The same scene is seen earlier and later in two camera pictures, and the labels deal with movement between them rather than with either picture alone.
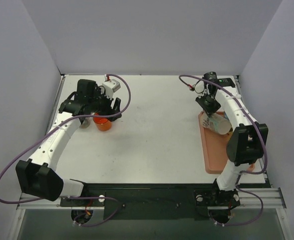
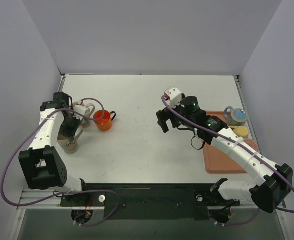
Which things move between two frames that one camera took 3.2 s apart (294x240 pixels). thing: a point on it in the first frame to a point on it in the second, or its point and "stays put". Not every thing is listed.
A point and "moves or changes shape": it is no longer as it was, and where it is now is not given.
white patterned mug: [85, 124] stays put
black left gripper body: [109, 108] to [68, 128]
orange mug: [102, 123] stays put
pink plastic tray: [214, 147] stays put
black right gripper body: [208, 105] to [167, 117]
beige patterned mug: [217, 123] moves or changes shape
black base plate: [154, 201] stays put
